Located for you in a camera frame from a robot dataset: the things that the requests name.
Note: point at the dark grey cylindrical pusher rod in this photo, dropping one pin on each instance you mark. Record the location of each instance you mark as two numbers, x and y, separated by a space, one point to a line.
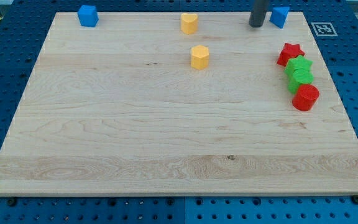
258 13

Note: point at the yellow hexagon block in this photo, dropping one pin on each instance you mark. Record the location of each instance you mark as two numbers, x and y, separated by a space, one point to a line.
199 57

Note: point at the blue triangle block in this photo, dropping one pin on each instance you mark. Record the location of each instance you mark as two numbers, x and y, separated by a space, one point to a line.
279 16

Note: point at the red star block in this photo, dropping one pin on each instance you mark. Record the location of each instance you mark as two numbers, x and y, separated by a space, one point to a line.
289 51

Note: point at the green star block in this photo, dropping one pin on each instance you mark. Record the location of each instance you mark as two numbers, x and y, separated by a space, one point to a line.
297 63

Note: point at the white fiducial marker tag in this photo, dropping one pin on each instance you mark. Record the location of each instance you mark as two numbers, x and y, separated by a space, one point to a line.
324 29

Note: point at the yellow heart block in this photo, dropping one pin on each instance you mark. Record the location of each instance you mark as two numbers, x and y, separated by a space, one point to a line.
189 23

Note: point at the green cylinder block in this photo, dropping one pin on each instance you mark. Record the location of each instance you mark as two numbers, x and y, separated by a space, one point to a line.
298 78

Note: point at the red cylinder block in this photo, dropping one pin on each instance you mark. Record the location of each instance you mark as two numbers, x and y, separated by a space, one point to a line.
305 97

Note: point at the light wooden board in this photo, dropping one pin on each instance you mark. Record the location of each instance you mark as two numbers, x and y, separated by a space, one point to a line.
117 110

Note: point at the blue cube block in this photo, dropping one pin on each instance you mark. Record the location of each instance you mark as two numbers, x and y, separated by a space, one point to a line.
88 15

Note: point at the black bolt right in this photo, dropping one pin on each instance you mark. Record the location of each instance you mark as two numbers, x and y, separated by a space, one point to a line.
354 199

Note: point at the black bolt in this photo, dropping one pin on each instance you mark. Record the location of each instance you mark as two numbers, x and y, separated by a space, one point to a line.
354 199
11 202

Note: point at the black bolt left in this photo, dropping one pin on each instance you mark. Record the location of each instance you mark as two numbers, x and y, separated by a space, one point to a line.
11 202

